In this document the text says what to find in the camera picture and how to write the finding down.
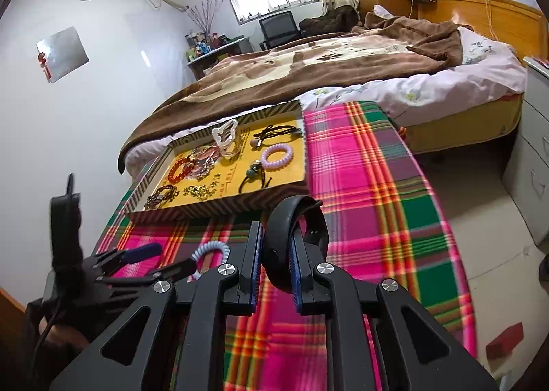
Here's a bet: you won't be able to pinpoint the silver wall board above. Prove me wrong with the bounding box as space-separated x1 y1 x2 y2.
36 27 90 83

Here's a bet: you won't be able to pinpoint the brown paw print blanket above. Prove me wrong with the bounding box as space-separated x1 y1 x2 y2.
118 15 464 177

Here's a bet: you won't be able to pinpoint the red box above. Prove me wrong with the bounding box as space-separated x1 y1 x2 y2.
484 322 525 359

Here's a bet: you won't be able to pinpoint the small desk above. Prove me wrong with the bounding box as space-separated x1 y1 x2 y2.
186 37 254 80

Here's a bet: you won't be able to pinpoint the person's left forearm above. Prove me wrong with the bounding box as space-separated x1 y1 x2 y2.
21 299 93 375

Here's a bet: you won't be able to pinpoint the wooden headboard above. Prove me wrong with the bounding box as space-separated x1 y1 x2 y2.
405 0 545 63

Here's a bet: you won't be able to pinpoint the red bead bracelet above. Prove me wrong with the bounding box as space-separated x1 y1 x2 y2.
168 156 202 183

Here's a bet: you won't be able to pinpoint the black hair tie pink bead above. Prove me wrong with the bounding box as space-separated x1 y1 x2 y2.
250 125 303 149

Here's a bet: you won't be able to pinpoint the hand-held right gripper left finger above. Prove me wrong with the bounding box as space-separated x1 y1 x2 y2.
49 221 264 391

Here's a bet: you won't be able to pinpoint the dark bead necklace orange pendant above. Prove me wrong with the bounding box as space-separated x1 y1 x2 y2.
143 184 178 209

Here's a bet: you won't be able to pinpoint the plaid pink green cloth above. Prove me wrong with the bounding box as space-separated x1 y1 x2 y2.
96 100 479 391

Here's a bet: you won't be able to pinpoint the clear white hair claw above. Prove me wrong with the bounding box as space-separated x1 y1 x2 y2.
212 118 240 158

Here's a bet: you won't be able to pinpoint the white floral pillow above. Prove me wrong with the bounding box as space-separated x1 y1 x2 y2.
457 27 522 70

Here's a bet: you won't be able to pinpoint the grey nightstand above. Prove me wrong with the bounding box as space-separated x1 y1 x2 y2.
502 56 549 246

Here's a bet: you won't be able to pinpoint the gold chain bracelet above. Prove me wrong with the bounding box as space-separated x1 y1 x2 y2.
182 184 219 202

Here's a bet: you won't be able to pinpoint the yellow printed cardboard tray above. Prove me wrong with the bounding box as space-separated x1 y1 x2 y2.
124 100 310 226

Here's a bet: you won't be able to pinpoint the group of bottles and boxes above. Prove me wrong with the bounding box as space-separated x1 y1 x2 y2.
185 31 232 59

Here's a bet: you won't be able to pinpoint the black hair tie teal bead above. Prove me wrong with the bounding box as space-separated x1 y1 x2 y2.
238 160 274 193

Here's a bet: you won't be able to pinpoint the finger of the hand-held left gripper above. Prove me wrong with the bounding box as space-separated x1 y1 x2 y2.
105 259 197 289
96 243 164 269

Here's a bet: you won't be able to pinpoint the purple spiral hair tie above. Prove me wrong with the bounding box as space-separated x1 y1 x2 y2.
261 144 294 169
189 242 230 282

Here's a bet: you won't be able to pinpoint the dark brown cloth heap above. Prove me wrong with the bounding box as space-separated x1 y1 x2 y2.
299 5 359 35

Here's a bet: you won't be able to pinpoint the black chair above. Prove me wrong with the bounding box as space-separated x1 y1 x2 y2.
258 10 306 52

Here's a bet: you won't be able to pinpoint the bare branches in vase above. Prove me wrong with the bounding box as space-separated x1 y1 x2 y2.
186 0 226 35

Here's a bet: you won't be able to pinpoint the bed with pale sheet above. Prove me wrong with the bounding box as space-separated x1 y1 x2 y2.
118 5 528 179

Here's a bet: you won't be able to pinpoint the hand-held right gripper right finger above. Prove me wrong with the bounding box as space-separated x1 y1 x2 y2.
289 237 500 391

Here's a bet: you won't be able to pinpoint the black wristband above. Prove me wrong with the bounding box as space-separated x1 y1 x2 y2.
261 196 330 291

